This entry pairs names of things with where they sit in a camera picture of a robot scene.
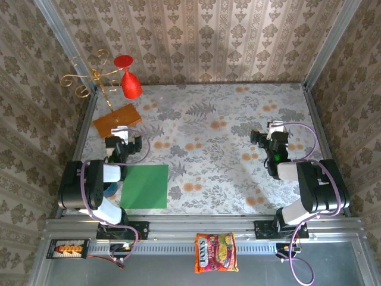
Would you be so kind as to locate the green paper sheet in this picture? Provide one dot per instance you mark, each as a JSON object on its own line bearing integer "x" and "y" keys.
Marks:
{"x": 146, "y": 187}

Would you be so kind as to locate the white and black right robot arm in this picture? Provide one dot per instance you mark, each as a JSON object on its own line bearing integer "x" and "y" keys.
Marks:
{"x": 321, "y": 190}

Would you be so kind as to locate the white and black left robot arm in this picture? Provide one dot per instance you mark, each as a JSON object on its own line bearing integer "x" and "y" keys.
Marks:
{"x": 74, "y": 184}

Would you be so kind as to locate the blue mug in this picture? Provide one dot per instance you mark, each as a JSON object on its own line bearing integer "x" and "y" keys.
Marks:
{"x": 112, "y": 190}

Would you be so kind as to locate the red wine glass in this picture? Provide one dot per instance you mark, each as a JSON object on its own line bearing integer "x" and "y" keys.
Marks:
{"x": 131, "y": 86}

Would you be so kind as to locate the floral table cover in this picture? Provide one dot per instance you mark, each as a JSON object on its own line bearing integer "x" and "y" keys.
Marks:
{"x": 208, "y": 184}

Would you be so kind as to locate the small left circuit board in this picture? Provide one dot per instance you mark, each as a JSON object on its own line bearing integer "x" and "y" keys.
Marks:
{"x": 122, "y": 248}

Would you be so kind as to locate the small circuit board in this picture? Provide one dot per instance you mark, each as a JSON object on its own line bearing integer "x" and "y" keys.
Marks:
{"x": 122, "y": 248}
{"x": 286, "y": 249}

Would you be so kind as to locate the small right circuit board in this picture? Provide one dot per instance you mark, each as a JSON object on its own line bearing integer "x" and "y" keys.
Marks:
{"x": 286, "y": 249}

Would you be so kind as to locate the black board yellow connectors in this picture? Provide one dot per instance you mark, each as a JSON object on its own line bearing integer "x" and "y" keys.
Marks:
{"x": 68, "y": 248}

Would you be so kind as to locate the orange candy bag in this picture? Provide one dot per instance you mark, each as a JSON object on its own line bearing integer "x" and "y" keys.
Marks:
{"x": 215, "y": 253}

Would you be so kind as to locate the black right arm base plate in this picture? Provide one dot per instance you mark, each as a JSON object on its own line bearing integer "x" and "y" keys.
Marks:
{"x": 262, "y": 229}

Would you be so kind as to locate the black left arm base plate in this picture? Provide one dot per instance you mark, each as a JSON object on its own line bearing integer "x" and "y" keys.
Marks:
{"x": 140, "y": 229}

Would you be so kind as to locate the aluminium frame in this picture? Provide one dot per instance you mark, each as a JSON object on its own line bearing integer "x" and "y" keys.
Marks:
{"x": 193, "y": 228}

